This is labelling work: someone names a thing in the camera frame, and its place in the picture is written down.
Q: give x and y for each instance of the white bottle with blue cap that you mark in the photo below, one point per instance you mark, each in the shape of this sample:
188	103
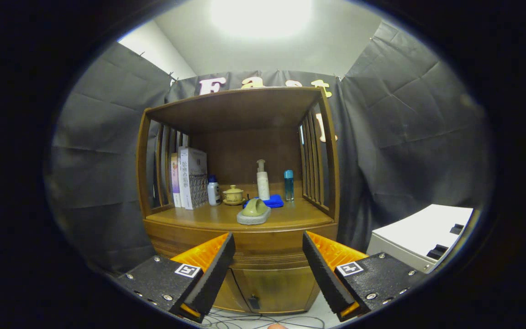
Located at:
213	192

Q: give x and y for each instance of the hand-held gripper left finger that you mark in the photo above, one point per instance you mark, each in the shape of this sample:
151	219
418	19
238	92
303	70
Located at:
213	274

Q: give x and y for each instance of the thick white book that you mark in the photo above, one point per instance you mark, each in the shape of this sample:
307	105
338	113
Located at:
195	178

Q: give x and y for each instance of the thin purple book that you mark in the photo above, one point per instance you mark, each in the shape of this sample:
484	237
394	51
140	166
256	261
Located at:
175	180

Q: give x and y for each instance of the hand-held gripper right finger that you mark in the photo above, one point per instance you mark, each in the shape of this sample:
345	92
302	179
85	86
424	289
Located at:
324	274

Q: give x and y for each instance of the yellow lidded teacup with saucer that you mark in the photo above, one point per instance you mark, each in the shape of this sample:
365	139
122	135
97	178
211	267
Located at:
233	195

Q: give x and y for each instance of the brown wooden cabinet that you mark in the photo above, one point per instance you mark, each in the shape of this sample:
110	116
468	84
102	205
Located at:
226	112

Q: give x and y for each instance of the brown wooden countertop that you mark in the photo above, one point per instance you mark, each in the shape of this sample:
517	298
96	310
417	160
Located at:
297	214

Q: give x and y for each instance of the black backdrop cloth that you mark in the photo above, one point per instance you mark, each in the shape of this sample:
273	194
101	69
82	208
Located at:
98	160

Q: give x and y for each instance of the clear blue bottle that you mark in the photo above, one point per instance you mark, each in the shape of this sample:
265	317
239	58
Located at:
289	185

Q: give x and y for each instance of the white storage box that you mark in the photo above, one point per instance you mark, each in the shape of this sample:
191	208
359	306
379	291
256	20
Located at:
418	233

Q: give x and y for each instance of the brown wooden drawer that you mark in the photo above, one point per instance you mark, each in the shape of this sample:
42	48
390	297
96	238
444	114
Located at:
267	244

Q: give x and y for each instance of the folded blue cloth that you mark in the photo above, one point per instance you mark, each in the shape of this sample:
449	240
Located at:
276	201

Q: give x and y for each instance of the white pump bottle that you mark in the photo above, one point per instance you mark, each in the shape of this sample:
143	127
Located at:
263	185

